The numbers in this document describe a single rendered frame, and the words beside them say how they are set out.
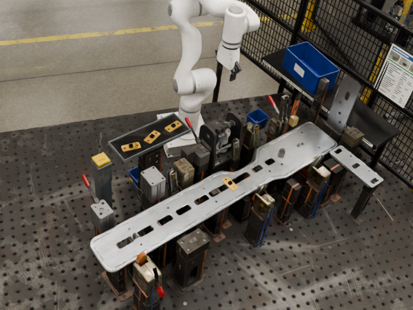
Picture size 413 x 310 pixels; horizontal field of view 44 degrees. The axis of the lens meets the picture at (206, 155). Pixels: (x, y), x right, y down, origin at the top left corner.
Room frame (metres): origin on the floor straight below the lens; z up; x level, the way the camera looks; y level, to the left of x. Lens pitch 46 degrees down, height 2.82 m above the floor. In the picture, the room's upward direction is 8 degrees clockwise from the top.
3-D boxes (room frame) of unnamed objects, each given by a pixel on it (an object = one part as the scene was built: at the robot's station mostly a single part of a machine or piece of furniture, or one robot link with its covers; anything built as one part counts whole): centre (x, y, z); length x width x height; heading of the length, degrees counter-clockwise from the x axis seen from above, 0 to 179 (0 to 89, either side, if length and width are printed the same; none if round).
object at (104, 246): (1.55, -0.12, 1.00); 1.38 x 0.22 x 0.02; 134
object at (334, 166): (1.81, -0.65, 0.84); 0.11 x 0.10 x 0.28; 44
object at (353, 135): (1.99, -0.75, 0.88); 0.08 x 0.08 x 0.36; 44
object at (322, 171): (1.70, -0.57, 0.87); 0.12 x 0.09 x 0.35; 44
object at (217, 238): (1.51, -0.07, 0.84); 0.17 x 0.06 x 0.29; 44
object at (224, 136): (1.78, -0.06, 0.94); 0.18 x 0.13 x 0.49; 134
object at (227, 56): (1.82, -0.03, 1.55); 0.10 x 0.07 x 0.11; 44
